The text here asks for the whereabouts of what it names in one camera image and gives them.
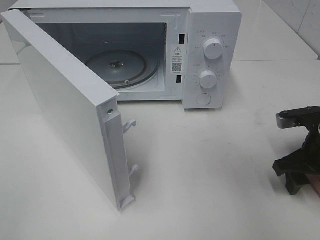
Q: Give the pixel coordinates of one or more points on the white control knob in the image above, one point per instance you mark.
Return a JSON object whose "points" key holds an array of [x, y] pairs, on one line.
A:
{"points": [[208, 79], [213, 48]]}

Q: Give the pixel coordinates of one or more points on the white microwave door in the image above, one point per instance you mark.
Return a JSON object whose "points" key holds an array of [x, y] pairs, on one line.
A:
{"points": [[82, 107]]}

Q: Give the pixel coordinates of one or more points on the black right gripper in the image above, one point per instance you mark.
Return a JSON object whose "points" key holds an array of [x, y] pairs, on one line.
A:
{"points": [[302, 168]]}

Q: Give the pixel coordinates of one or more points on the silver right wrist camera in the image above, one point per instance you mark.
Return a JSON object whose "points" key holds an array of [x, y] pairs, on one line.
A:
{"points": [[308, 117]]}

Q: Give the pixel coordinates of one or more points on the round white door button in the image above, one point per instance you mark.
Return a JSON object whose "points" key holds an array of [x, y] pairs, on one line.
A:
{"points": [[204, 99]]}

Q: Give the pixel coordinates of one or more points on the white microwave oven body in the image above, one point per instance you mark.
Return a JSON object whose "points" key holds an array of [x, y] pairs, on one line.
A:
{"points": [[87, 28]]}

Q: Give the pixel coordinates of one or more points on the glass microwave turntable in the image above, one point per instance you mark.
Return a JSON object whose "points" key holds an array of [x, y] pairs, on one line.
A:
{"points": [[123, 68]]}

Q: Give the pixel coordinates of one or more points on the white warning label sticker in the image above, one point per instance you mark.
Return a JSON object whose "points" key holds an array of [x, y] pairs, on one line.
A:
{"points": [[177, 58]]}

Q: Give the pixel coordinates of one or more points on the upper white control knob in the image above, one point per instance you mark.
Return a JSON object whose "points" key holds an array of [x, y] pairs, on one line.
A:
{"points": [[213, 48]]}

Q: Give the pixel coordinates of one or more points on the lower white control knob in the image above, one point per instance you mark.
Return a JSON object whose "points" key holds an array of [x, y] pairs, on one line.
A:
{"points": [[208, 79]]}

